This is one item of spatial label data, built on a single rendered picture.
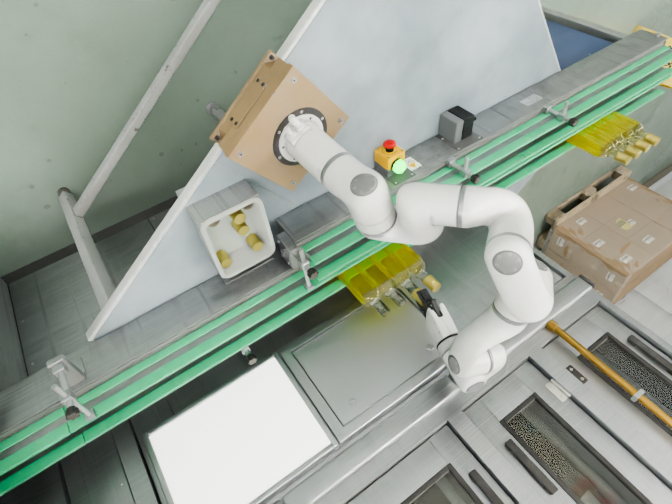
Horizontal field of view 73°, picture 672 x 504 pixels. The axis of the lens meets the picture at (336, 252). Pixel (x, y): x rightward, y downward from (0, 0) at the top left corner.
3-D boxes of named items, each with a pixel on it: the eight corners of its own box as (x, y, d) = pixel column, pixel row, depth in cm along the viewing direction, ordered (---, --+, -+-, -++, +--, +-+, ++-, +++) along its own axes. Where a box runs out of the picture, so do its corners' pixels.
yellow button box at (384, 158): (373, 166, 148) (387, 177, 144) (373, 147, 142) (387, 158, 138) (390, 157, 150) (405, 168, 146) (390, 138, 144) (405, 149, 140)
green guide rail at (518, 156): (304, 265, 136) (319, 281, 132) (304, 263, 136) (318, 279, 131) (655, 65, 191) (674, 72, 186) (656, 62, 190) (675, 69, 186)
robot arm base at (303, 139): (261, 135, 104) (298, 172, 96) (299, 95, 103) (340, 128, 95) (295, 168, 117) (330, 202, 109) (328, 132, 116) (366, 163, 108)
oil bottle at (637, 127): (583, 119, 184) (649, 151, 168) (587, 107, 180) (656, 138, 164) (592, 114, 186) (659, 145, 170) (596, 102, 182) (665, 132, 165)
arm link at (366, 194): (348, 141, 99) (396, 181, 91) (360, 177, 110) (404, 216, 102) (313, 168, 98) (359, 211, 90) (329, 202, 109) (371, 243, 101)
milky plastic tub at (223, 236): (211, 263, 132) (223, 282, 127) (185, 207, 115) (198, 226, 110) (263, 235, 138) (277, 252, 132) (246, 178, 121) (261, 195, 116)
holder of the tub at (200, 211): (216, 273, 136) (227, 289, 132) (185, 206, 116) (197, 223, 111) (266, 246, 142) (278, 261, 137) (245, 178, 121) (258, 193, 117)
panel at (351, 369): (145, 438, 127) (190, 558, 107) (140, 434, 124) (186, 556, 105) (397, 280, 155) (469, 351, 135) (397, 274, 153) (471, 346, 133)
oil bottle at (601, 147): (554, 136, 179) (620, 170, 163) (558, 123, 175) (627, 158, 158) (564, 130, 181) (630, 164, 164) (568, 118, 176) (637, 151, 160)
